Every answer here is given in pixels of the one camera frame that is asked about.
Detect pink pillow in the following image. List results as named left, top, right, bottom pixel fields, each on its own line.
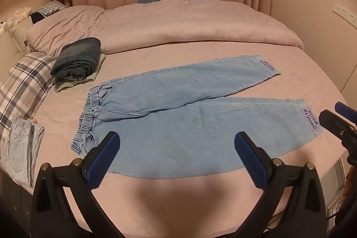
left=26, top=5, right=107, bottom=57

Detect blue checked cushion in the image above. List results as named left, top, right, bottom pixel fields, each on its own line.
left=37, top=0, right=67, bottom=17

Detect folded dark denim jeans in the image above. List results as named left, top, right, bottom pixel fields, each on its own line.
left=51, top=37, right=101, bottom=80

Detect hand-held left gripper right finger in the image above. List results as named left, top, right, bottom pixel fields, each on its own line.
left=234, top=131, right=327, bottom=238

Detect pink duvet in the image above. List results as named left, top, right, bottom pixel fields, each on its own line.
left=100, top=0, right=304, bottom=56

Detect light blue denim pants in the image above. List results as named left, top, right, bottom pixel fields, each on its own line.
left=70, top=54, right=324, bottom=180

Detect white wall socket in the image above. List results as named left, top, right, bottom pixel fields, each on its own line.
left=334, top=2, right=357, bottom=23

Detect folded pale green cloth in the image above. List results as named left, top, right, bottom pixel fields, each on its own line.
left=54, top=53, right=106, bottom=93

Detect white plush toy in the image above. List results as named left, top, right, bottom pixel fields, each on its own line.
left=15, top=6, right=32, bottom=19

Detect plaid pillow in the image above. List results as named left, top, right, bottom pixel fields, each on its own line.
left=0, top=52, right=57, bottom=132

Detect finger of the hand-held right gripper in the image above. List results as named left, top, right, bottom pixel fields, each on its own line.
left=335, top=101, right=357, bottom=123
left=319, top=110, right=357, bottom=148

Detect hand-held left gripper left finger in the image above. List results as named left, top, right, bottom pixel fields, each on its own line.
left=31, top=131, right=123, bottom=238

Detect white cushion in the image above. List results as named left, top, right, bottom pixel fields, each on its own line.
left=8, top=17, right=37, bottom=53

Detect folded pale denim pants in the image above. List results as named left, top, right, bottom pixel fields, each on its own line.
left=0, top=117, right=45, bottom=188

